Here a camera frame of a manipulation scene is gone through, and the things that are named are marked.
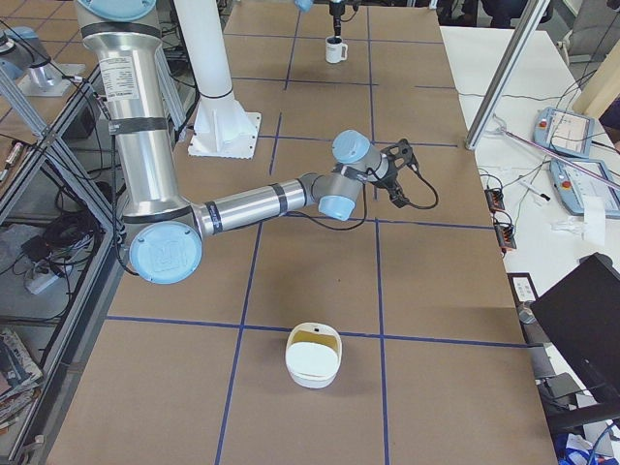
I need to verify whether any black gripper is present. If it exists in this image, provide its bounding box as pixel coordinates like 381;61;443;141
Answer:
329;0;346;38
374;170;410;208

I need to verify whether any white mug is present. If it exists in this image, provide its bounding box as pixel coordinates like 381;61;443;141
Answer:
325;36;348;64

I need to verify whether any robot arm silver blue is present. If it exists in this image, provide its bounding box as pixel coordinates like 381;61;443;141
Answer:
294;0;346;38
76;1;413;284

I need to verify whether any orange black connector box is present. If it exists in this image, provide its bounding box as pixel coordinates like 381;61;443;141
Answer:
484;188;505;212

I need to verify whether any metal rod grabber tool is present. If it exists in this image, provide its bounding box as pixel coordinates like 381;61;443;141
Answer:
488;113;620;195

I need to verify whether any white paper label card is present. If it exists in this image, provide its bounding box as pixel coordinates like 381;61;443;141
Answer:
512;276;537;302

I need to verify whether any far teach pendant tablet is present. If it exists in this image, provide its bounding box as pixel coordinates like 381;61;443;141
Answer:
533;107;595;159

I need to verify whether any teach pendant tablet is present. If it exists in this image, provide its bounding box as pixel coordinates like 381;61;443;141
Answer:
549;159;619;219
533;107;595;159

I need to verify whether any near teach pendant tablet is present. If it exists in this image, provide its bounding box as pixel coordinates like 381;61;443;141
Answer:
549;159;619;219

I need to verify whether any black monitor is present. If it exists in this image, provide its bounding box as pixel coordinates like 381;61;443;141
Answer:
532;253;619;402

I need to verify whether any stack of books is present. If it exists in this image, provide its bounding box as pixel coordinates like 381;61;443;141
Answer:
1;327;44;434

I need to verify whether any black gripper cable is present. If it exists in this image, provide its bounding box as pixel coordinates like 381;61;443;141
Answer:
285;164;440;230

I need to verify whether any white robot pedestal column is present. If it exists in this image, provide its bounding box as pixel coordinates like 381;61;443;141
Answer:
174;0;262;159

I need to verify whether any aluminium frame post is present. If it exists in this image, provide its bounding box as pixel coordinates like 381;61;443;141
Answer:
465;0;549;150

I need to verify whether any aluminium frame rack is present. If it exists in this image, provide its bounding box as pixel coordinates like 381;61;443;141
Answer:
0;18;195;465

